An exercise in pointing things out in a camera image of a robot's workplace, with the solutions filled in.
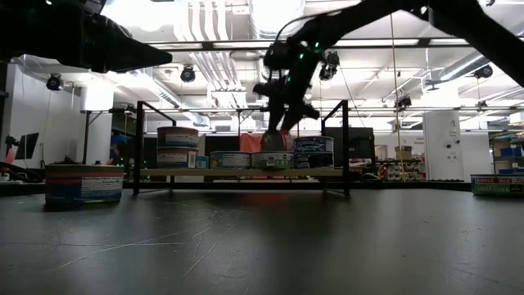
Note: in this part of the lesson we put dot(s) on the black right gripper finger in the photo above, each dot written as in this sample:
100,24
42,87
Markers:
292,116
276,114

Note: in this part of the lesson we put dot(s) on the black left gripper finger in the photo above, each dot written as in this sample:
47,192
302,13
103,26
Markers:
123,53

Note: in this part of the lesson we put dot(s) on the silver can blue barcode label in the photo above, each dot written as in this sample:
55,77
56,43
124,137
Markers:
314,144

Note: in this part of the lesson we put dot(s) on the silver can white green label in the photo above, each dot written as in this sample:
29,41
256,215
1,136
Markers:
272,160

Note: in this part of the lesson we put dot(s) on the teal label seafood can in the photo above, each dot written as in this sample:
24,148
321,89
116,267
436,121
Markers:
230,160
202,162

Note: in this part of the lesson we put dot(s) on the gold lid seafood can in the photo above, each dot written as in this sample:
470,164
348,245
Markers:
177,137
177,158
84,186

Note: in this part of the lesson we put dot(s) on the silver can green red label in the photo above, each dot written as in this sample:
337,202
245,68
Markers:
497,185

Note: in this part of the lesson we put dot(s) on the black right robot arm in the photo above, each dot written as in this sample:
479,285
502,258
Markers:
483,33

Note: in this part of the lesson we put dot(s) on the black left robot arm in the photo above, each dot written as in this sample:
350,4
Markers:
5,28

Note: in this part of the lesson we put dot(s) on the light wooden shelf board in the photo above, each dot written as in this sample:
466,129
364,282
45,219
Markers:
245,172

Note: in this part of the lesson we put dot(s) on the red board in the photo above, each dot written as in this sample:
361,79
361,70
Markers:
249,143

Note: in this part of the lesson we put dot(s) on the blue bin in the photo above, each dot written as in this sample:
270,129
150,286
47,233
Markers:
119,140

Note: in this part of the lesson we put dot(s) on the small black monitor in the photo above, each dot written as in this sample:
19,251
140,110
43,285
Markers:
28,145

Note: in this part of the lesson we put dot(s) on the cardboard box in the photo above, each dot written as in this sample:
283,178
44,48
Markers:
404,152

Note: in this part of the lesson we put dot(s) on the rack of colourful goods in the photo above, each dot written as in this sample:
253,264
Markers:
401,170

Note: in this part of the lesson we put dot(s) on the black table mat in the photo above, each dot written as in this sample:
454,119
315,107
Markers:
245,246

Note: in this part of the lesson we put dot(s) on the rack with blue bins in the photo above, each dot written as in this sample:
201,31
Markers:
511,152

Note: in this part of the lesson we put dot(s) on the black ceiling camera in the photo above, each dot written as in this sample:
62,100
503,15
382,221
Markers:
331,67
54,82
187,73
484,71
403,101

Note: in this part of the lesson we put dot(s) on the black frame wooden shelf rack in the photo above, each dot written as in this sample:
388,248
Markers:
345,143

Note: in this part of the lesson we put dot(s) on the black stand post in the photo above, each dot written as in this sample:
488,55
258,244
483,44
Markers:
86,139

